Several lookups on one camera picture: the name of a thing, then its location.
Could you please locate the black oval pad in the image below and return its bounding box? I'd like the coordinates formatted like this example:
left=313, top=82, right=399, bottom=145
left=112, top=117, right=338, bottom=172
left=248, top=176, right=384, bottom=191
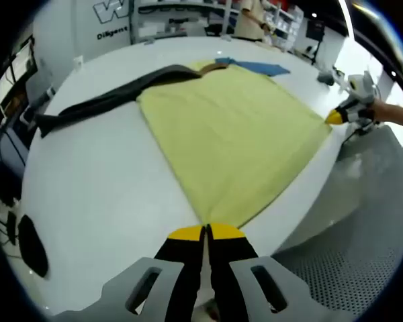
left=18, top=214, right=50, bottom=279

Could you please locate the grey metal shelving unit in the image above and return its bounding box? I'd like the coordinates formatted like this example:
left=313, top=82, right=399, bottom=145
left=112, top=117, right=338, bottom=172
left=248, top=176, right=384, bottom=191
left=130, top=0, right=303, bottom=51

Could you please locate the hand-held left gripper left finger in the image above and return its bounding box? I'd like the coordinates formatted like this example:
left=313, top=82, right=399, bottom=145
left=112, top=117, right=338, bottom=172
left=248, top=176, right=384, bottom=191
left=52, top=225, right=206, bottom=322

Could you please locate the blue cloth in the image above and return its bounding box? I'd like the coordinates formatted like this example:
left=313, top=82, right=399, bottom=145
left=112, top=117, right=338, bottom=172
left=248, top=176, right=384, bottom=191
left=214, top=57, right=292, bottom=77

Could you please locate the person's left hand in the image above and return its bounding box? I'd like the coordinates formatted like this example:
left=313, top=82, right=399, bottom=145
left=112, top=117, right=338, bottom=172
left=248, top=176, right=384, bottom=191
left=195, top=299, right=222, bottom=322

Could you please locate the person's right hand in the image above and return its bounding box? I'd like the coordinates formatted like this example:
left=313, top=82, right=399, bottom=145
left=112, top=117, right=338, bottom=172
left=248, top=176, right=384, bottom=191
left=367, top=99, right=391, bottom=122

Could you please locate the grey perforated panel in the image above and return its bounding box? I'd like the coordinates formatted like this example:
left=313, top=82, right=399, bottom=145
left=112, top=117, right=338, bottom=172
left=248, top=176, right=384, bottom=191
left=271, top=129, right=403, bottom=318

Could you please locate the white and grey office chair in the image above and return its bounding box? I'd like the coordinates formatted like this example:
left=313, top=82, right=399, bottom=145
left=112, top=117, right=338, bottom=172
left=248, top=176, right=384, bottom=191
left=23, top=85, right=58, bottom=125

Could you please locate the glass office partition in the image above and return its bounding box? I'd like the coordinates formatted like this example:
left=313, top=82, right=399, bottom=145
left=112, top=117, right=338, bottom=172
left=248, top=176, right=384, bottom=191
left=0, top=36, right=38, bottom=101

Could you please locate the wall logo lettering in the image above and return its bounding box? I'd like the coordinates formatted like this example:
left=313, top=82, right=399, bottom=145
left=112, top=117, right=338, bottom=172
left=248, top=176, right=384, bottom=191
left=93, top=0, right=128, bottom=41

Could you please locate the long ceiling light strip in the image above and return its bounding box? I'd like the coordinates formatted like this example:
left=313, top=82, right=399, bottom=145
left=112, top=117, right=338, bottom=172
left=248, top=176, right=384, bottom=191
left=339, top=0, right=355, bottom=38

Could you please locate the yellow and dark grey garment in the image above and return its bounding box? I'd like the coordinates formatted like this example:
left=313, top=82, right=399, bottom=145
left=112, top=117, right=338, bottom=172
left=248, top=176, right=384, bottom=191
left=35, top=59, right=333, bottom=229

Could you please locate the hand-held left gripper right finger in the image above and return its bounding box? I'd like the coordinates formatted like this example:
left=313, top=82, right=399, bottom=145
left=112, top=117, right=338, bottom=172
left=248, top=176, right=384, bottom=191
left=206, top=222, right=353, bottom=322

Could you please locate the black display screen on stand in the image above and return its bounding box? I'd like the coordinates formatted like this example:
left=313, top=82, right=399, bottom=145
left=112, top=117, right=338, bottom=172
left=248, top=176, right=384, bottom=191
left=305, top=19, right=325, bottom=64

